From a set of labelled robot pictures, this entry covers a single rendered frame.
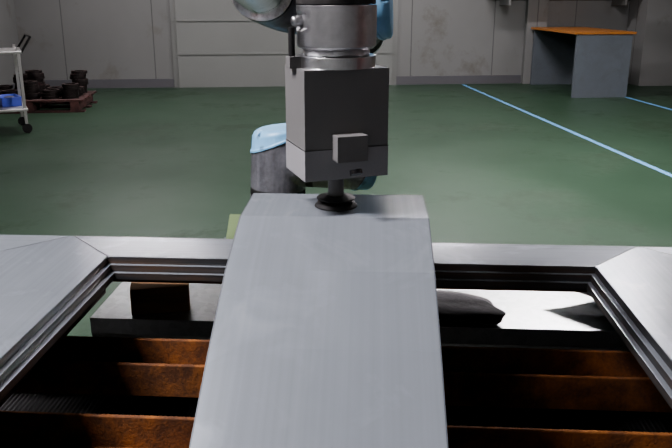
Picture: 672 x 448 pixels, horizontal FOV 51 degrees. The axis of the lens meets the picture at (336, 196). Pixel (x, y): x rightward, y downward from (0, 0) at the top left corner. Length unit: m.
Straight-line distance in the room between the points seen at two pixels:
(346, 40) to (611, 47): 8.97
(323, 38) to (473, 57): 10.00
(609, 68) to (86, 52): 6.89
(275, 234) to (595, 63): 8.94
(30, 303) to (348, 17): 0.56
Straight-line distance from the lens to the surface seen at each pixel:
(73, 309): 0.99
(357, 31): 0.65
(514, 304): 1.34
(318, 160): 0.66
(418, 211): 0.70
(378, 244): 0.64
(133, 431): 0.94
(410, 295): 0.59
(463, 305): 1.25
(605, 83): 9.60
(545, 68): 10.80
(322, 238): 0.65
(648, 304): 0.98
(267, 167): 1.44
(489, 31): 10.68
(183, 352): 1.10
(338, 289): 0.60
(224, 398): 0.55
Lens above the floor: 1.21
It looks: 16 degrees down
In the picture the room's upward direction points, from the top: straight up
